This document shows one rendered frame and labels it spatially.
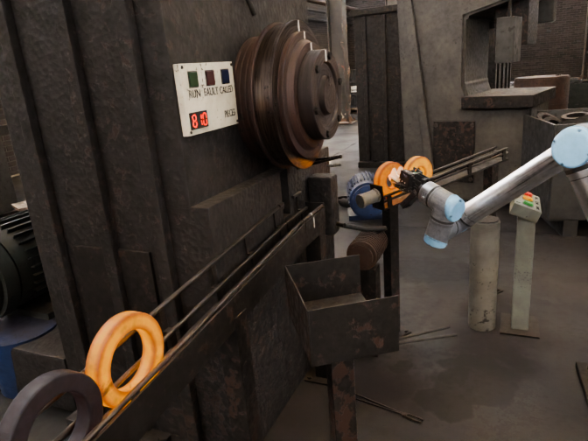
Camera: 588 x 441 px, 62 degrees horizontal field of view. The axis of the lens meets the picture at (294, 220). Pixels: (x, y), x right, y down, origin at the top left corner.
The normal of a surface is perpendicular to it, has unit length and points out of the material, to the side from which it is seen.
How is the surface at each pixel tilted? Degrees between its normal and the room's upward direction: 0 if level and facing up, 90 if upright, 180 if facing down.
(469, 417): 0
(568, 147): 82
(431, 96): 90
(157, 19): 90
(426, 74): 90
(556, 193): 90
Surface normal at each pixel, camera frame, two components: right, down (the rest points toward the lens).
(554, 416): -0.07, -0.95
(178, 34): 0.91, 0.05
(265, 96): -0.40, 0.21
